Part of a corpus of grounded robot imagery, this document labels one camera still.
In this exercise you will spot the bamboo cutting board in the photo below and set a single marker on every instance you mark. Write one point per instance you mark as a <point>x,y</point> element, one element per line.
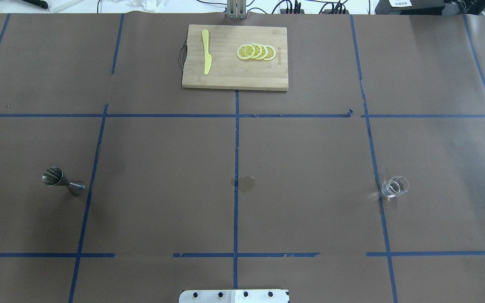
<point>230,72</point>

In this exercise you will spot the aluminium frame post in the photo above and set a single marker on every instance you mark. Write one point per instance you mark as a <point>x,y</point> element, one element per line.
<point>236,9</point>

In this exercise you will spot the yellow plastic knife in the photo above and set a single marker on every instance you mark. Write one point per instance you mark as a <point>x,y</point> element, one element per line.
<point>207,56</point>

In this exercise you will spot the clear glass cup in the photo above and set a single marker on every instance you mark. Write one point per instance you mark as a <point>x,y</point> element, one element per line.
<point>395,186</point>

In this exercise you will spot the steel jigger measuring cup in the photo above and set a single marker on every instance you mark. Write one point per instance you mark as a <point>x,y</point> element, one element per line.
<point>54,176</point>

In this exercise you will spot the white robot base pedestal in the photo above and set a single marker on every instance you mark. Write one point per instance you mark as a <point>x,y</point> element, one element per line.
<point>235,296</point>

